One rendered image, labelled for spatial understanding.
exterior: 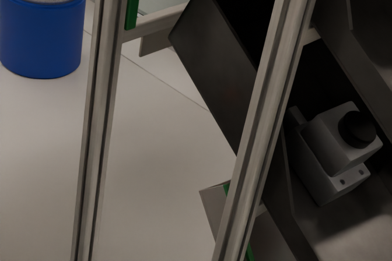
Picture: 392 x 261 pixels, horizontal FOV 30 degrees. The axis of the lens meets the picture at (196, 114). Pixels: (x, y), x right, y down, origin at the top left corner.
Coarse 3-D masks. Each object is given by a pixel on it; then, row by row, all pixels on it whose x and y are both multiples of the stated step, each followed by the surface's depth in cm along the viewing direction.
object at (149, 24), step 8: (168, 8) 67; (176, 8) 68; (184, 8) 68; (144, 16) 65; (152, 16) 65; (160, 16) 66; (168, 16) 66; (176, 16) 67; (136, 24) 64; (144, 24) 64; (152, 24) 65; (160, 24) 66; (168, 24) 67; (312, 24) 50; (128, 32) 63; (136, 32) 64; (144, 32) 65; (152, 32) 66; (312, 32) 50; (128, 40) 64; (312, 40) 51; (264, 208) 60; (256, 216) 59
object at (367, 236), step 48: (192, 0) 60; (240, 0) 64; (192, 48) 61; (240, 48) 56; (240, 96) 58; (336, 96) 67; (384, 144) 64; (288, 192) 56; (384, 192) 64; (288, 240) 57; (336, 240) 59; (384, 240) 61
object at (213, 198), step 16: (208, 192) 65; (224, 192) 63; (208, 208) 65; (256, 224) 68; (272, 224) 69; (256, 240) 68; (272, 240) 69; (256, 256) 68; (272, 256) 69; (288, 256) 70
